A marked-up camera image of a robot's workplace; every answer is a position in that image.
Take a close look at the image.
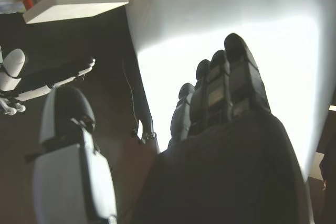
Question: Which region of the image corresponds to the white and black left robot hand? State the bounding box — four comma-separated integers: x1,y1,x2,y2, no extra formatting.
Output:
25,33,314,224

